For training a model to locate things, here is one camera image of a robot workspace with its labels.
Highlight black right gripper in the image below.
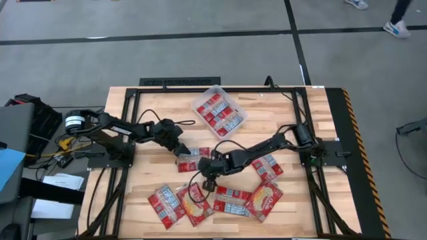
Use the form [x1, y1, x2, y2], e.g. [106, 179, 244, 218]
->
[197, 150, 235, 193]

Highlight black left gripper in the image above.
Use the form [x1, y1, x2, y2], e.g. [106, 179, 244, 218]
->
[153, 119, 191, 157]

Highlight red Orville popcorn bag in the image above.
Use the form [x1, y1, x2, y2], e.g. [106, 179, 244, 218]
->
[212, 185, 254, 218]
[250, 153, 285, 183]
[175, 182, 216, 227]
[207, 106, 244, 137]
[195, 93, 230, 118]
[147, 183, 187, 230]
[244, 179, 284, 223]
[175, 147, 212, 173]

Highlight black perforated panel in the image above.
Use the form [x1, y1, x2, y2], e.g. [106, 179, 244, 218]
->
[139, 76, 222, 87]

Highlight clear plastic bin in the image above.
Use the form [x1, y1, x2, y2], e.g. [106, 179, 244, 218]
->
[190, 84, 250, 140]

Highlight white paper sheet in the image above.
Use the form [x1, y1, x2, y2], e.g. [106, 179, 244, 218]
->
[29, 198, 75, 220]
[41, 172, 85, 191]

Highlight black plastic crate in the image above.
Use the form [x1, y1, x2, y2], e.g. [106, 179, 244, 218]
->
[3, 93, 64, 167]

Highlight black side table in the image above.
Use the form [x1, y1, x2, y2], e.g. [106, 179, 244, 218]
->
[18, 178, 88, 236]

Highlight black mat yellow hazard stripes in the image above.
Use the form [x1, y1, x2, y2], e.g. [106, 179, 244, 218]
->
[325, 87, 392, 239]

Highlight grey chair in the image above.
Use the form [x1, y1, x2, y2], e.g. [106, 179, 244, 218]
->
[0, 101, 36, 205]

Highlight blue folder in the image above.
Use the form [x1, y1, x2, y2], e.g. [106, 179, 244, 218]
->
[0, 147, 27, 193]

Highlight person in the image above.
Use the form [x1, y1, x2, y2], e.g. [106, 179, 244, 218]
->
[344, 0, 414, 39]

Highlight black cable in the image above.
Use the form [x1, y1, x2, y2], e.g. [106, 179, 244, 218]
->
[135, 108, 197, 127]
[213, 139, 243, 157]
[264, 75, 310, 126]
[187, 169, 214, 205]

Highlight black aluminium rig frame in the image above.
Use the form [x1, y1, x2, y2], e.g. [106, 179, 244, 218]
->
[77, 85, 361, 240]

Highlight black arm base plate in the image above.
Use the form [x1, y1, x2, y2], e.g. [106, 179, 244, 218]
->
[87, 142, 135, 169]
[299, 139, 348, 167]

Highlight yellow cable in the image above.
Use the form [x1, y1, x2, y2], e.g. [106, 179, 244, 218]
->
[25, 135, 93, 158]

